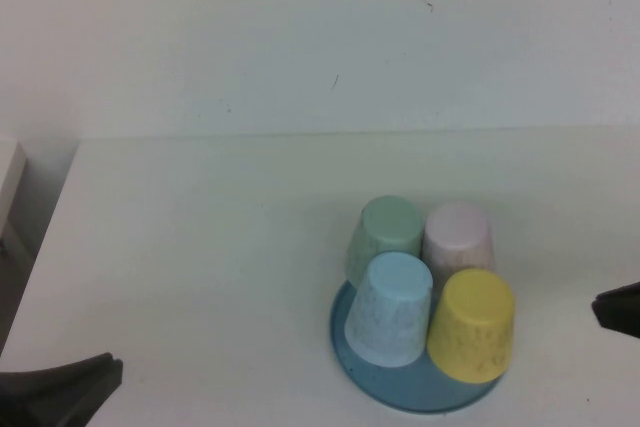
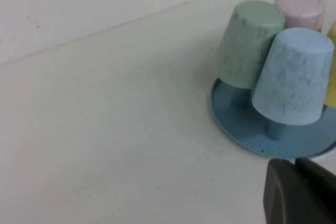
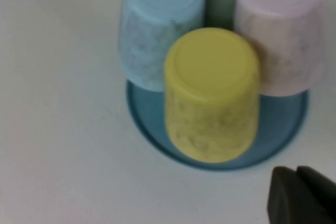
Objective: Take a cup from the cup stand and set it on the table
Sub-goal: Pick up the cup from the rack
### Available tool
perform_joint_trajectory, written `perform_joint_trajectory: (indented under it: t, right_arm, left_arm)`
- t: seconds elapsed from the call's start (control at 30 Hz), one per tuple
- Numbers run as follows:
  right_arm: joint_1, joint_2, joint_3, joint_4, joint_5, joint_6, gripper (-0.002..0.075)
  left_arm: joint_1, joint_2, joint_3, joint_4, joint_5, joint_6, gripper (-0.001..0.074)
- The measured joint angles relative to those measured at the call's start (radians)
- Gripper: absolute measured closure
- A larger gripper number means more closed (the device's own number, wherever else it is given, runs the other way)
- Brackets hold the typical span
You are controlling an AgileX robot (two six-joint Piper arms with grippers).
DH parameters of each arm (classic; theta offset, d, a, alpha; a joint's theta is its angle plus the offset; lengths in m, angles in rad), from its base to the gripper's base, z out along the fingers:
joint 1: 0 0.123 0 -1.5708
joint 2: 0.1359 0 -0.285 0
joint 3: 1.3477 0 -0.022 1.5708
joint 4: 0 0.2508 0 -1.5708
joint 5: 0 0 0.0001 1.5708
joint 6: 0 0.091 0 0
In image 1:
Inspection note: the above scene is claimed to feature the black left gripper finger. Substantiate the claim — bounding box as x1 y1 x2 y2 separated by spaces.
0 357 125 427
0 351 114 398

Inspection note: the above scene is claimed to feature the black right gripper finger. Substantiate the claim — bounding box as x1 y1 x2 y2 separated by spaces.
591 293 640 341
592 281 640 305

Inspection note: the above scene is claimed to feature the blue cup stand with pegs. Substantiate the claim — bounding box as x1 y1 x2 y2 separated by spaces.
328 279 507 417

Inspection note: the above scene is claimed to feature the yellow plastic cup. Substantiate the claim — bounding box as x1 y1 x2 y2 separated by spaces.
426 268 517 383

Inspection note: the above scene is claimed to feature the pink plastic cup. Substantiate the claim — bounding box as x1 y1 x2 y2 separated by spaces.
421 201 497 287

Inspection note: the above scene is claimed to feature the green plastic cup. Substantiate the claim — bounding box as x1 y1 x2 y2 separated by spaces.
345 195 425 289

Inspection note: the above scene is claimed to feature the light blue plastic cup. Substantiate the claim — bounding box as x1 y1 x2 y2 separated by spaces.
343 252 434 367

